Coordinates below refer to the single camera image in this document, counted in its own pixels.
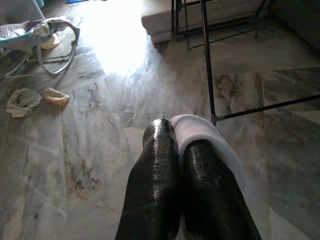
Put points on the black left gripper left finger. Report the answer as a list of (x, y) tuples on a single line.
[(152, 187)]

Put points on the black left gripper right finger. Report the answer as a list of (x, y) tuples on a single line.
[(210, 195)]

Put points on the white shirt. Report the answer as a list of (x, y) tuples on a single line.
[(195, 127)]

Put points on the black metal clothes rack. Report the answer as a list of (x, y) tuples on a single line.
[(208, 62)]

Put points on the cream crumpled cloth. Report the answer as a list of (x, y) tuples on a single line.
[(56, 96)]

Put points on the white crumpled cloth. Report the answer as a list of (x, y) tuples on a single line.
[(23, 102)]

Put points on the white folded mattress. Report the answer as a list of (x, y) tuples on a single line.
[(160, 25)]

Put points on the grey baby bouncer seat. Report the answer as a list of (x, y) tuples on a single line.
[(25, 32)]

